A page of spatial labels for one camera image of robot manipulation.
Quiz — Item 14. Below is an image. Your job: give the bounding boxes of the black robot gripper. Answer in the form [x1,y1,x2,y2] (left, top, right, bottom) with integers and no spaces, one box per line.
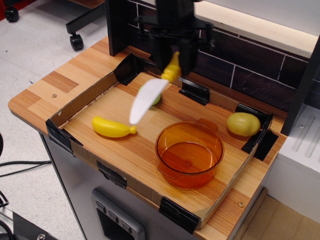
[135,0,214,75]

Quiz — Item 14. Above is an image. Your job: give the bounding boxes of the yellow white toy knife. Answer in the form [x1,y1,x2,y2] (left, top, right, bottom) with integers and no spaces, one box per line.
[129,51,182,125]

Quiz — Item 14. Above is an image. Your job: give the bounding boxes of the orange transparent plastic pot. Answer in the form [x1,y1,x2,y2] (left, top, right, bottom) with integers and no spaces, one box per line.
[155,118,224,189]

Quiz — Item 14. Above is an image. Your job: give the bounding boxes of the taped cardboard fence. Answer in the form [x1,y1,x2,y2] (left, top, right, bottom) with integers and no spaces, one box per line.
[44,54,285,240]

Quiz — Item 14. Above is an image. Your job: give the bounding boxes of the green toy apple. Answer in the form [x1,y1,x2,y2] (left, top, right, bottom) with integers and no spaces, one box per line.
[138,86,161,106]

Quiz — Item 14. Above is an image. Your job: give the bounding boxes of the black office chair base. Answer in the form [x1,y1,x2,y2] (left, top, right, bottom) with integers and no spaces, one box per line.
[66,0,106,51]

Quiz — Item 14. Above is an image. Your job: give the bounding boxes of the yellow-green toy potato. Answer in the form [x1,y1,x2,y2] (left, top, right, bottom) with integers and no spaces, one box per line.
[227,112,261,137]

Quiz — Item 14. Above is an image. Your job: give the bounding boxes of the yellow toy banana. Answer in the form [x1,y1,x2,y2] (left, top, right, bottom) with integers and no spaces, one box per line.
[92,116,137,138]

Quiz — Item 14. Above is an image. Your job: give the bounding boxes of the black caster wheel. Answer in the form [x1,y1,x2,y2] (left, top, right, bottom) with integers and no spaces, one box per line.
[4,6,19,23]

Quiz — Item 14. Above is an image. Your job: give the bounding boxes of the grey oven control panel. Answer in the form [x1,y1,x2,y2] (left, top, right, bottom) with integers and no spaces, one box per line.
[91,189,146,240]

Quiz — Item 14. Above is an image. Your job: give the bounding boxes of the black vertical post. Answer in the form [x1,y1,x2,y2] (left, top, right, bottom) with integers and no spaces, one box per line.
[105,0,138,56]

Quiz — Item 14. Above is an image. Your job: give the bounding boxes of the black floor cable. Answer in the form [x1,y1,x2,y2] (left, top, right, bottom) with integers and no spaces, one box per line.
[0,159,52,178]

